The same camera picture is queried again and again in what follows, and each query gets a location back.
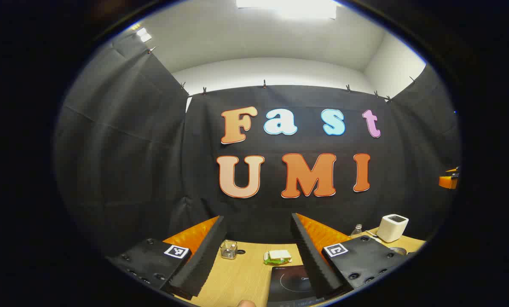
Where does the black backdrop cloth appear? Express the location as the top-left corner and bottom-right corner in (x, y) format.
(53, 36), (462, 256)

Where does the black induction cooktop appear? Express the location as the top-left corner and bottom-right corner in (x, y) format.
(266, 264), (323, 307)

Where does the sandwich with green lettuce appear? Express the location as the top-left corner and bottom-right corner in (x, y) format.
(264, 250), (292, 266)

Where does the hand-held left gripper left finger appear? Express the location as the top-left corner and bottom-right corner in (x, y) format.
(106, 215), (227, 300)

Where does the white toaster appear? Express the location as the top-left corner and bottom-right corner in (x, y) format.
(376, 214), (409, 243)

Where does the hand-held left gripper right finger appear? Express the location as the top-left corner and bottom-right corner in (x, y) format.
(291, 212), (417, 299)

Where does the metal mesh holder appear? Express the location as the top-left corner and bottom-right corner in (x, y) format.
(220, 240), (238, 260)

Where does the row of black cloth clips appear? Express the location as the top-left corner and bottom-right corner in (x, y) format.
(148, 46), (418, 103)

